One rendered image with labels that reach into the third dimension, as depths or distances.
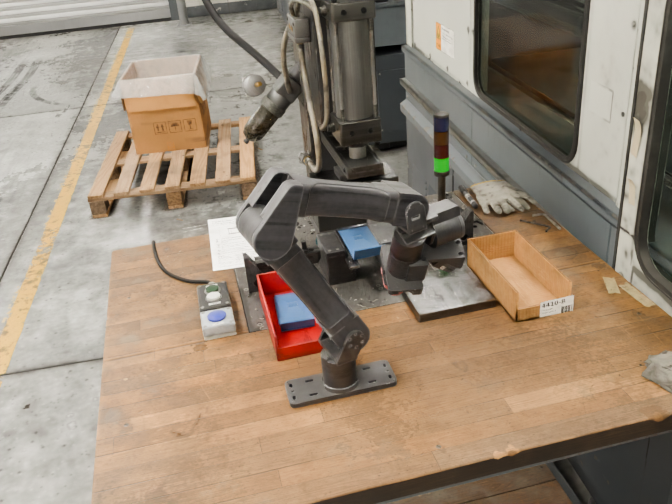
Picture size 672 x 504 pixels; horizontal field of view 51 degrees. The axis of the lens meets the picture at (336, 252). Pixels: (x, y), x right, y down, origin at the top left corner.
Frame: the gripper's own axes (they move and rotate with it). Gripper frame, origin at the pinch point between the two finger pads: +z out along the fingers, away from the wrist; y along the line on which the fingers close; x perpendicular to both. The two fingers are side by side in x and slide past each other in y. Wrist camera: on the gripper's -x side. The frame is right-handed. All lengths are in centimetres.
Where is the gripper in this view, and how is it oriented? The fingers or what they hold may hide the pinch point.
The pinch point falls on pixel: (395, 291)
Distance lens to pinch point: 139.4
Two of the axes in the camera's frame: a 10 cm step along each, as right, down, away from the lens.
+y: -1.1, -8.3, 5.5
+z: -0.5, 5.6, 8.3
